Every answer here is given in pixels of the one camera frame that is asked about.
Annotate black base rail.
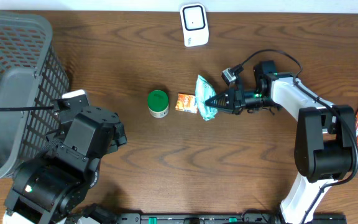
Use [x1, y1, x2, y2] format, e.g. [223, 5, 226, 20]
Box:
[70, 203, 347, 224]

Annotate teal wet wipes pack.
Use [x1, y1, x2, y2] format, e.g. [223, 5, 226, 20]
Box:
[195, 75, 218, 121]

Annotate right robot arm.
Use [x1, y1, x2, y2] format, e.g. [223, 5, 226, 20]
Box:
[205, 60, 358, 223]

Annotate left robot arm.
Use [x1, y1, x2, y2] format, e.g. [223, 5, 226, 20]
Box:
[2, 106, 127, 223]

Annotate green lid jar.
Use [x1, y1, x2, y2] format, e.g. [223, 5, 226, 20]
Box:
[147, 90, 169, 118]

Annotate grey plastic basket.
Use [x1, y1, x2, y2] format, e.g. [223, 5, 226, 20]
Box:
[0, 12, 70, 179]

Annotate white barcode scanner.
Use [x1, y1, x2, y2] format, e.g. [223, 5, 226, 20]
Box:
[180, 3, 209, 47]

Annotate orange Kleenex tissue pack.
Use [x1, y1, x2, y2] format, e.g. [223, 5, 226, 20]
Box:
[175, 93, 198, 114]

